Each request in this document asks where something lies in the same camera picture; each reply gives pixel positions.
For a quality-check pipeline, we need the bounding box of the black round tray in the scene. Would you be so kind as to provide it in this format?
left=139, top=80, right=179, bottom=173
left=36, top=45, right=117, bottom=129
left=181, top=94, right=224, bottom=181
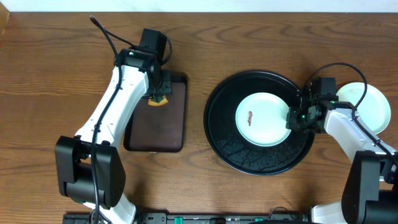
left=203, top=70, right=315, bottom=175

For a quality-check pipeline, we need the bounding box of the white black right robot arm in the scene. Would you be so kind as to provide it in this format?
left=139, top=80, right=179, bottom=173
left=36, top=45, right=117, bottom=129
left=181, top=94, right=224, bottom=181
left=286, top=101, right=397, bottom=223

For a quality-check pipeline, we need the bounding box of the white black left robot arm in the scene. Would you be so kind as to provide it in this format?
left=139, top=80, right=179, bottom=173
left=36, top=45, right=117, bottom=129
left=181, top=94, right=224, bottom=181
left=55, top=47, right=167, bottom=223

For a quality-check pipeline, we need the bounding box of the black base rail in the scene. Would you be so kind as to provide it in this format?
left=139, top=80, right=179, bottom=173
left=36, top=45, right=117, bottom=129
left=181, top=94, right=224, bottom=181
left=62, top=212, right=312, bottom=224

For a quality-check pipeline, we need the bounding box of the mint plate with red stain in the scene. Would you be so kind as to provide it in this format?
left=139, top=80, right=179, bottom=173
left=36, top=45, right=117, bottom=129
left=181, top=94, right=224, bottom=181
left=235, top=92, right=291, bottom=147

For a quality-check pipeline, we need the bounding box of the pale green plate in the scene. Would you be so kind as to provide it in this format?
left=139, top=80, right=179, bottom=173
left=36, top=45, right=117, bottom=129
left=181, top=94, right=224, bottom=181
left=336, top=82, right=391, bottom=134

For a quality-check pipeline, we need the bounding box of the black rectangular tray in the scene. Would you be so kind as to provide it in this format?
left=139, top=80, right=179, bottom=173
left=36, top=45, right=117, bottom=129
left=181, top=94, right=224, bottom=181
left=123, top=71, right=188, bottom=152

